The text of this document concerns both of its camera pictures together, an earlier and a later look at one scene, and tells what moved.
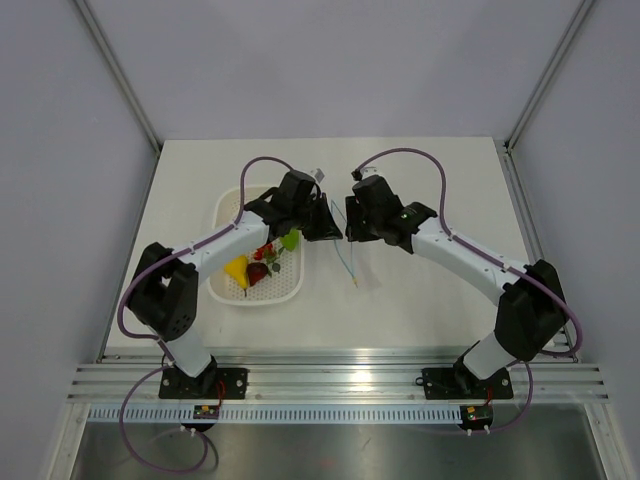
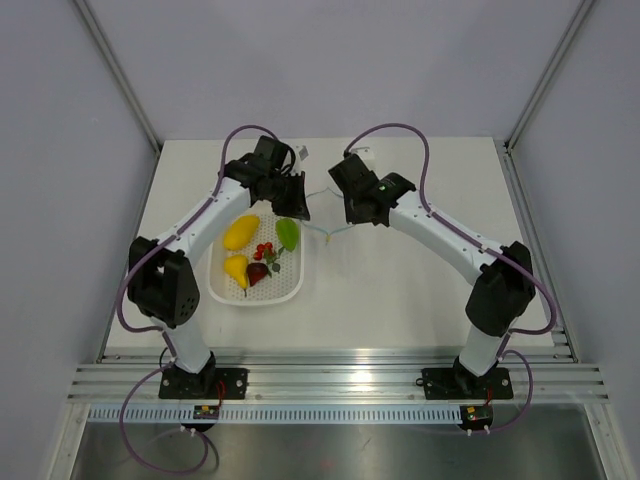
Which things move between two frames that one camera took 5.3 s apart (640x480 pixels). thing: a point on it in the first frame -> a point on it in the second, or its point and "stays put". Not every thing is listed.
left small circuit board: x=203 y=411 stays put
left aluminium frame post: x=120 y=76 stays put
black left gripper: x=326 y=229 -> x=296 y=207
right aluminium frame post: x=547 y=73 stays put
